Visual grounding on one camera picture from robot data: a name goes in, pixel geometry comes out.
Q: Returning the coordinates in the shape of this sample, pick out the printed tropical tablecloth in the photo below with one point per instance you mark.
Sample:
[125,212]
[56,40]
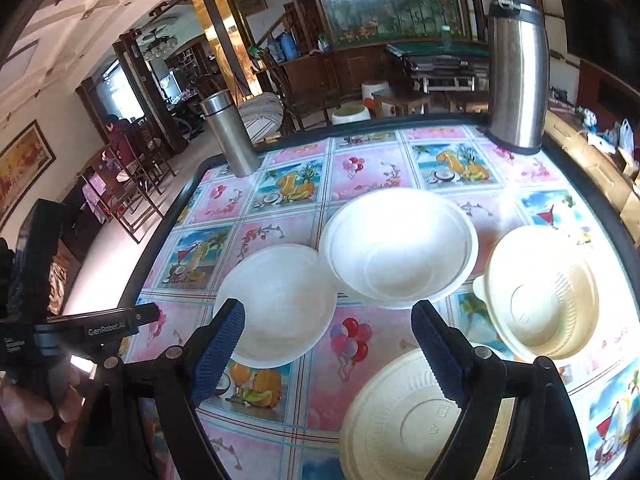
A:
[370,170]

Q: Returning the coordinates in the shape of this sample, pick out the floral glass mural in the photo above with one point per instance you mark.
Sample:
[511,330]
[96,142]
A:
[390,0]

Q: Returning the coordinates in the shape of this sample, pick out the large steel thermos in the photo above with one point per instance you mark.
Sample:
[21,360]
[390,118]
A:
[515,70]

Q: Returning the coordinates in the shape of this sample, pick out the green bottle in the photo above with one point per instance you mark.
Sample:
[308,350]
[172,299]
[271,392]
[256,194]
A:
[445,35]

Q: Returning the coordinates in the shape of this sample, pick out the black-framed table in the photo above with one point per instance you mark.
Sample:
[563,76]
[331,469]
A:
[150,260]

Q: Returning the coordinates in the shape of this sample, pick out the large white bowl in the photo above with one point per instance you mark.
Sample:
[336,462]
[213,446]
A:
[400,250]

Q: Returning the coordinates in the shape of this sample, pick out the pink-clothed dining table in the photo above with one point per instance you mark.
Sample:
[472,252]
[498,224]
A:
[95,195]

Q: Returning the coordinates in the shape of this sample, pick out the blue water jug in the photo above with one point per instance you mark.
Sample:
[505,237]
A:
[286,45]

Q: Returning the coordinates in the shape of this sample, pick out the small wooden stool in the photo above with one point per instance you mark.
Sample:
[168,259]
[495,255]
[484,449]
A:
[400,102]

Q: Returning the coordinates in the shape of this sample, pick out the green-topped round stool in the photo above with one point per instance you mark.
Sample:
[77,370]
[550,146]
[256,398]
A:
[350,112]

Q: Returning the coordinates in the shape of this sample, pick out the white plastic bag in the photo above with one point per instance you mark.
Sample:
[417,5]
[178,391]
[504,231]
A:
[626,135]

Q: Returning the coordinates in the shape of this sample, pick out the green-topped table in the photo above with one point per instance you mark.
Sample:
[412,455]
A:
[435,52]

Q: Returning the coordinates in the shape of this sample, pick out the white plastic stool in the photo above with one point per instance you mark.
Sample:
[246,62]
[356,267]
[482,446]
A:
[374,91]

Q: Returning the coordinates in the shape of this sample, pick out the person's left hand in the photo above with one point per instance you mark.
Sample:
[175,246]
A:
[30,405]

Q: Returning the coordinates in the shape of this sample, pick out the black television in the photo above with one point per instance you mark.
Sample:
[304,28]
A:
[595,25]

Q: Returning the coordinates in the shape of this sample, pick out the small steel thermos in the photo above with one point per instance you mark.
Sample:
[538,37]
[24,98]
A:
[231,135]

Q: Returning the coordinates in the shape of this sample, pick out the cream ribbed bowl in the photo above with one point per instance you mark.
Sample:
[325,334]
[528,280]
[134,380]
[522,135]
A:
[545,295]

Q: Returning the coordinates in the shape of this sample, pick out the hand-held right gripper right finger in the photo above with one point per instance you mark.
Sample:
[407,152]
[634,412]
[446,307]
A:
[440,350]

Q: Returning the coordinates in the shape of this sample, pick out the ceiling chandelier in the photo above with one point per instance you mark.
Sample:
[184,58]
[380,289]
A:
[159,45]

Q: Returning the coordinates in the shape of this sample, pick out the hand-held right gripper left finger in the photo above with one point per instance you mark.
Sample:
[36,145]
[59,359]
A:
[220,346]

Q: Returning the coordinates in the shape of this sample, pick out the striped reclining chair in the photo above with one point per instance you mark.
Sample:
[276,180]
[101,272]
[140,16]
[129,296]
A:
[265,115]

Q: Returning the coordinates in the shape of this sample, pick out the wooden dining chair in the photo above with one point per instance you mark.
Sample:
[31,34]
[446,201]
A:
[150,152]
[135,200]

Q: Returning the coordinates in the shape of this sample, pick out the golden pillar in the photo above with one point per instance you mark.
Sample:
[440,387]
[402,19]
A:
[220,25]

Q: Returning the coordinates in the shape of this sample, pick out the framed wall painting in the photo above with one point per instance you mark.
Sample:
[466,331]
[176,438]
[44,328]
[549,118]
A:
[22,162]

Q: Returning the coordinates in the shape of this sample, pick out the small white plate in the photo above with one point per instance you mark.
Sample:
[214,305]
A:
[280,305]

